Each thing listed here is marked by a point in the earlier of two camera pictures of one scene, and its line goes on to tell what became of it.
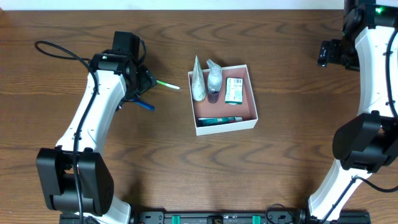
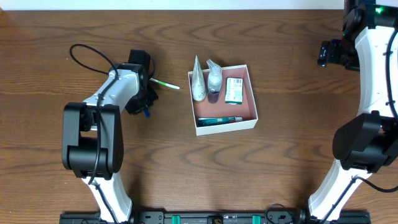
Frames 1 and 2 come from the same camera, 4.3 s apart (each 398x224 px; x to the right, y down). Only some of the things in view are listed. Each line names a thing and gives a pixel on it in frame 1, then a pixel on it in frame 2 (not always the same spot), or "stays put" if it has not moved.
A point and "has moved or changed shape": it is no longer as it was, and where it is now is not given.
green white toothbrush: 168,84 stays put
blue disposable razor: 143,104 has moved or changed shape
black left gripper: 144,81 → 148,97
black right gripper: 325,54 stays put
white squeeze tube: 198,84 stays put
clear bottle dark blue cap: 214,81 stays put
